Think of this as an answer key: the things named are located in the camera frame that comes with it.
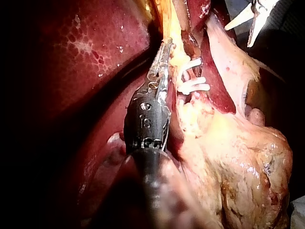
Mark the right arm instrument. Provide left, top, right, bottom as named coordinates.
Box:
left=249, top=0, right=277, bottom=13

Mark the right arm instrument jaw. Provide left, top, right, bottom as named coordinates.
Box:
left=224, top=6, right=254, bottom=31
left=247, top=9, right=263, bottom=48

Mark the left arm instrument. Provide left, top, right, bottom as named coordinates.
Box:
left=123, top=80, right=172, bottom=154

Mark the left arm instrument jaw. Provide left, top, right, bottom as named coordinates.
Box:
left=146, top=42, right=168, bottom=83
left=157, top=37, right=173, bottom=96

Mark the thin tube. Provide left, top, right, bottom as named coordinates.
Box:
left=172, top=0, right=200, bottom=60

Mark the white clip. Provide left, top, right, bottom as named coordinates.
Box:
left=181, top=58, right=203, bottom=73
left=181, top=76, right=207, bottom=86
left=177, top=83, right=211, bottom=95

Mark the dark red liver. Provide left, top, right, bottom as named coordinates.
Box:
left=35, top=0, right=239, bottom=229

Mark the pale fatty tissue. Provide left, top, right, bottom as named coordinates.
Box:
left=175, top=13, right=294, bottom=229

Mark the white cloth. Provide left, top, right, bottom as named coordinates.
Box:
left=290, top=197, right=305, bottom=229

